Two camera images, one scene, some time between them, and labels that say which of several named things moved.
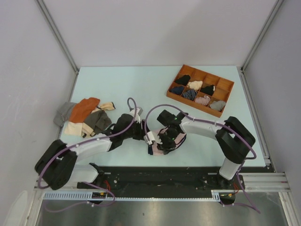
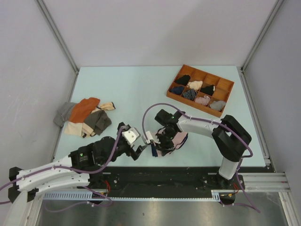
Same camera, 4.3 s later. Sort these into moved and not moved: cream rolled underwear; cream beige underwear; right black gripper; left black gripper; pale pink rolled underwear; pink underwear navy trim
Moved: left black gripper; pink underwear navy trim
Not moved: right black gripper; cream rolled underwear; cream beige underwear; pale pink rolled underwear
